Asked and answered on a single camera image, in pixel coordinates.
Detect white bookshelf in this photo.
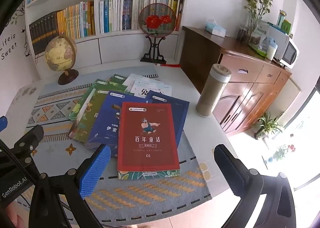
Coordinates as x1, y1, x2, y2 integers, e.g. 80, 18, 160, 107
24, 0, 193, 79

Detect blue book with white figure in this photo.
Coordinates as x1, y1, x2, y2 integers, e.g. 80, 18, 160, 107
86, 91, 135, 157

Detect thin white book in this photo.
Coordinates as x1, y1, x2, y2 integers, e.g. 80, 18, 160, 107
122, 73, 163, 86

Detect green box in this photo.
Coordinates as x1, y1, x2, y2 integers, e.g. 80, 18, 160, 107
276, 10, 293, 35

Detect row of blue white books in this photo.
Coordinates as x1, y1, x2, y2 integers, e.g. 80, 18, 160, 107
99, 0, 184, 34

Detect plain blue book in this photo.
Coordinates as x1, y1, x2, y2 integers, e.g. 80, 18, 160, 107
145, 93, 190, 147

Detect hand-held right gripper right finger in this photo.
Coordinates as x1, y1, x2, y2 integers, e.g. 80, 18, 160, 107
214, 144, 297, 228

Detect olive green book with ladybirds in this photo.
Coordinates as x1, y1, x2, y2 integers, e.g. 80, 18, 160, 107
81, 88, 112, 144

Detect green potted plant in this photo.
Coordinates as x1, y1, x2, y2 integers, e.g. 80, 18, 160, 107
255, 112, 284, 141

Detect green and white bag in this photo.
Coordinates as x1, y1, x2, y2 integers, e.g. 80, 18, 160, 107
248, 21, 270, 56

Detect row of black books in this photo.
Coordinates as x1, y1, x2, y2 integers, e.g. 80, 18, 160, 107
29, 11, 59, 56

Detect white microwave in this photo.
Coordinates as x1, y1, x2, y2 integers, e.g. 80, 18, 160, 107
267, 22, 300, 69

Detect beige thermos bottle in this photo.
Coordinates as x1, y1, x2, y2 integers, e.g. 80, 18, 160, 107
195, 63, 232, 118

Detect green book with yellow flower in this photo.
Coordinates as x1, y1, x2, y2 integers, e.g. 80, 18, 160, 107
82, 81, 130, 94

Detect blue tissue box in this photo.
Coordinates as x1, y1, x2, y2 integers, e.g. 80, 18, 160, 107
205, 19, 227, 37

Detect row of yellow orange books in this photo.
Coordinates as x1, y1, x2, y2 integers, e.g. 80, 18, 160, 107
56, 1, 96, 40

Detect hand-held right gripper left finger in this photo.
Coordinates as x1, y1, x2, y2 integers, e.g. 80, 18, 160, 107
29, 144, 112, 228

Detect light blue patterned table mat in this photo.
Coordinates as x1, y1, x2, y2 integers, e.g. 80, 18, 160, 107
24, 64, 213, 221

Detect white book with rabbits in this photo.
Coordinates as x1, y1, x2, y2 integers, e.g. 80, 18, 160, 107
68, 88, 97, 142

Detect white book with black characters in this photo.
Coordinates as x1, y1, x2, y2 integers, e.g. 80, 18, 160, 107
130, 81, 173, 99

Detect brown wooden cabinet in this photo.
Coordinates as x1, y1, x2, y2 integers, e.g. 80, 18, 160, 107
179, 26, 293, 137

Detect red book with cartoon figure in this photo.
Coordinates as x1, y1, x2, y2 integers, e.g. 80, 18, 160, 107
117, 101, 181, 180

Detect yellow globe on wooden stand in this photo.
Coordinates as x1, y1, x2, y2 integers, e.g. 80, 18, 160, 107
44, 34, 79, 86

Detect potted red flowers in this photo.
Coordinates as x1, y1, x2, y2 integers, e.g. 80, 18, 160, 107
272, 143, 297, 162

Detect white plastic jug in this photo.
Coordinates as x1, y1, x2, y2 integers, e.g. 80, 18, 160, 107
265, 38, 278, 61

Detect round embroidered fan on stand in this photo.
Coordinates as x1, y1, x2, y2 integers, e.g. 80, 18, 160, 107
138, 3, 177, 65

